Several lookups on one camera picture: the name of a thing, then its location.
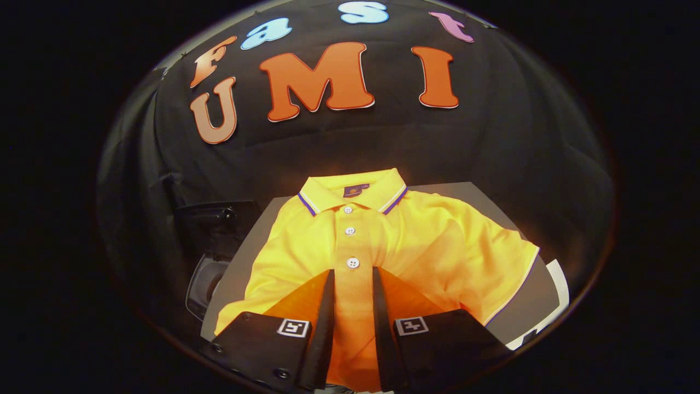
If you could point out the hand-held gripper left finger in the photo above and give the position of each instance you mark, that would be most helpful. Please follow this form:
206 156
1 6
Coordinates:
322 328

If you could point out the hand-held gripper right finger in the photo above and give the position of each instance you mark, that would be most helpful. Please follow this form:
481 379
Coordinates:
383 339

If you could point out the yellow polo shirt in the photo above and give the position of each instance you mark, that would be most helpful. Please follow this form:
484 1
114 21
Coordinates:
437 246

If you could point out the dark grey washing machine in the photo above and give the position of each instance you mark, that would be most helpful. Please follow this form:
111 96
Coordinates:
210 273

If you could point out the black backdrop cloth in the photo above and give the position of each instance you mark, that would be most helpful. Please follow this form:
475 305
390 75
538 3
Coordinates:
519 137

